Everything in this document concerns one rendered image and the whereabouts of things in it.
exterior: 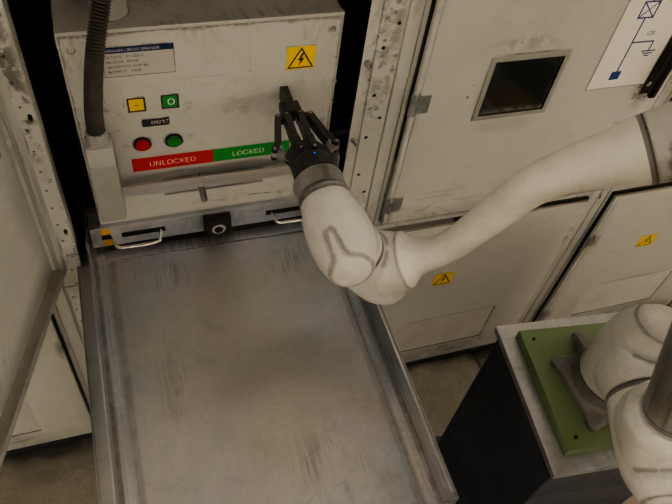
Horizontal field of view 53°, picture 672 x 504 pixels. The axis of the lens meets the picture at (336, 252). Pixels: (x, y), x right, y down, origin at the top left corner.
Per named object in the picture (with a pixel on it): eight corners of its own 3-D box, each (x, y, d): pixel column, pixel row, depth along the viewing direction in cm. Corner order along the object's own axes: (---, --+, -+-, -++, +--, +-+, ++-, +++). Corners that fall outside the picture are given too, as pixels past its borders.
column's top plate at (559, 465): (628, 314, 170) (631, 309, 168) (703, 453, 148) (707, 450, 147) (493, 330, 162) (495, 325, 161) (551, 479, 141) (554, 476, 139)
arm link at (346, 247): (284, 204, 111) (319, 239, 121) (309, 279, 102) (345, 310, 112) (340, 171, 109) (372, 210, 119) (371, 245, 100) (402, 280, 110)
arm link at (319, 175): (348, 216, 119) (338, 192, 122) (355, 180, 112) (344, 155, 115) (298, 224, 116) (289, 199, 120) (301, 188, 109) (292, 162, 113)
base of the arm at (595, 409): (604, 329, 161) (615, 317, 157) (658, 413, 149) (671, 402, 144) (539, 345, 155) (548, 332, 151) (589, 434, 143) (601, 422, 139)
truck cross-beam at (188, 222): (329, 211, 162) (332, 194, 157) (93, 248, 148) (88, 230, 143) (323, 196, 165) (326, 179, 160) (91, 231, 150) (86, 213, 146)
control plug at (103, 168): (127, 219, 130) (114, 153, 116) (101, 223, 128) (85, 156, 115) (123, 190, 134) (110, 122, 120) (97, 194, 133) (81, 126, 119)
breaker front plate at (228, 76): (319, 199, 158) (344, 18, 121) (103, 232, 145) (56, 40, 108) (318, 195, 159) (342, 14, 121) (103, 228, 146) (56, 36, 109)
